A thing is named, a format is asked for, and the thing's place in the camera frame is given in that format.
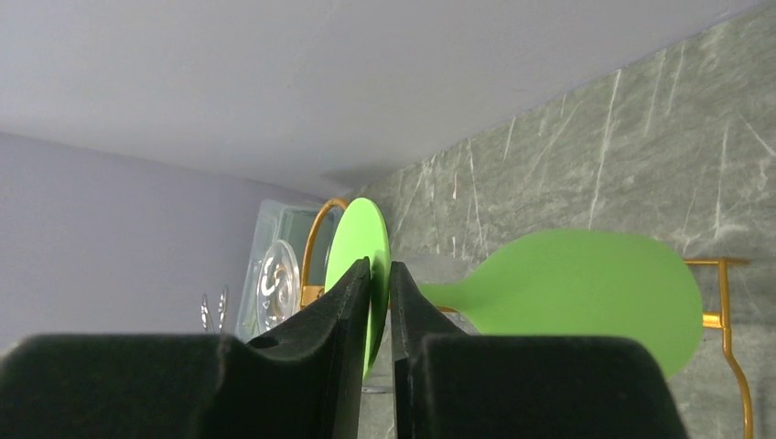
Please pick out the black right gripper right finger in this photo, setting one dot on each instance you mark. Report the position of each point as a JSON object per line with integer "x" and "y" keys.
{"x": 450, "y": 384}

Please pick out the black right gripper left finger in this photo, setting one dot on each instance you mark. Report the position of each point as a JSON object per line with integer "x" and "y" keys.
{"x": 301, "y": 379}

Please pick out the clear wine glass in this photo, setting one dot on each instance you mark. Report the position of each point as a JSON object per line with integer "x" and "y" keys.
{"x": 278, "y": 292}

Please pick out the green plastic wine glass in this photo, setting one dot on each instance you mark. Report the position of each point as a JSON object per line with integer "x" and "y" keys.
{"x": 576, "y": 291}

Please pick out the translucent green storage box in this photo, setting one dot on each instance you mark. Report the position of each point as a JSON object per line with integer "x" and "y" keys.
{"x": 291, "y": 245}

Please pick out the chrome wire glass rack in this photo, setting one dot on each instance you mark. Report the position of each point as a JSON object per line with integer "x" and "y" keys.
{"x": 214, "y": 321}

